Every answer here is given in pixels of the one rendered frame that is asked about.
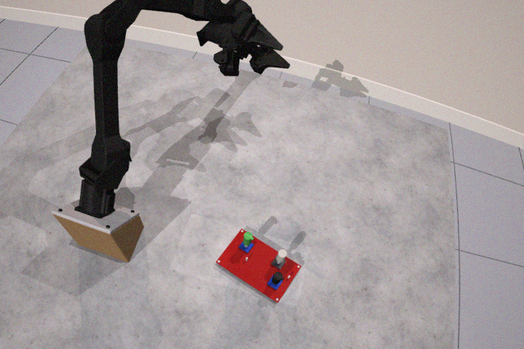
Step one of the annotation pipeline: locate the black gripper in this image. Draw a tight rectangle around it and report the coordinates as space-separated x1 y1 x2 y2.
221 12 290 74

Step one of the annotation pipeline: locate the red circuit board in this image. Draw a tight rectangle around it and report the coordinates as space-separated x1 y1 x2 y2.
216 228 301 303

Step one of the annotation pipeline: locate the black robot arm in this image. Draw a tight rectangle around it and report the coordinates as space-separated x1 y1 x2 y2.
74 0 253 219

